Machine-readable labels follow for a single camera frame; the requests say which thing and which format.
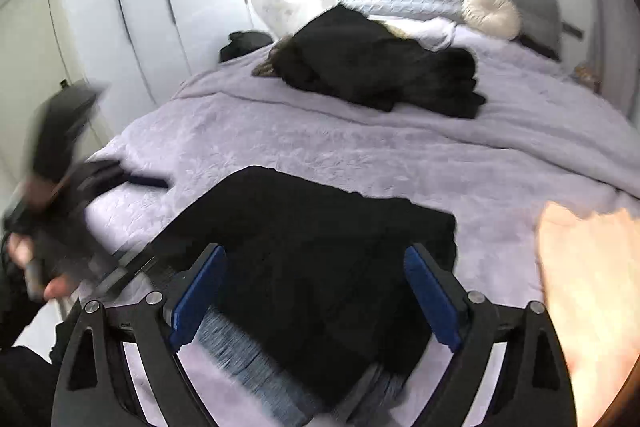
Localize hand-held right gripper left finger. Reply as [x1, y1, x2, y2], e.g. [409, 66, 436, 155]
[52, 243, 228, 427]

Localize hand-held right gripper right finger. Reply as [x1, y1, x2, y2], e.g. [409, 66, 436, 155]
[404, 243, 581, 427]

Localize beige door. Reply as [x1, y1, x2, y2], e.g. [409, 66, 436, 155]
[0, 0, 117, 190]

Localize person's left forearm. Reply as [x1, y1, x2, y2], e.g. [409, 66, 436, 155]
[0, 252, 58, 353]

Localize brown patterned object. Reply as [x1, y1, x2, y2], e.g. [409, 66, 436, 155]
[572, 62, 602, 94]

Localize white wardrobe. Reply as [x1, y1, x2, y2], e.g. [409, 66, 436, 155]
[59, 0, 273, 108]

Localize black pants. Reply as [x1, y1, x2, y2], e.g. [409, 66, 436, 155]
[107, 166, 459, 427]

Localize white fluffy pillow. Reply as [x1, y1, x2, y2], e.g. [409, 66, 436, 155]
[250, 0, 312, 41]

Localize brown furry cloth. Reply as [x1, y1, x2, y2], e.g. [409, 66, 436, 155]
[252, 34, 297, 78]

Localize peach cloth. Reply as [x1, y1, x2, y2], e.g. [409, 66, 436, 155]
[535, 201, 639, 427]

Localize person's left hand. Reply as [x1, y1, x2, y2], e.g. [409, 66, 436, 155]
[6, 229, 78, 305]

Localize lavender bed blanket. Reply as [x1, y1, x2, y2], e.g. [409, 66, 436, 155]
[10, 19, 640, 427]

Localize white crumpled cloth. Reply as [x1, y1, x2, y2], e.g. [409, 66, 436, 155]
[385, 17, 459, 54]

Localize round cream cushion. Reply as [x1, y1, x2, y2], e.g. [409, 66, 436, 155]
[461, 0, 522, 40]

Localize black clothes pile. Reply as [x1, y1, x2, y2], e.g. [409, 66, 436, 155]
[274, 4, 487, 120]

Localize black bag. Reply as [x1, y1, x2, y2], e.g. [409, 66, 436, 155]
[219, 31, 275, 64]

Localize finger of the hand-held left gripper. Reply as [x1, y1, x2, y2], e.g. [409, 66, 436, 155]
[92, 241, 168, 294]
[120, 172, 170, 190]

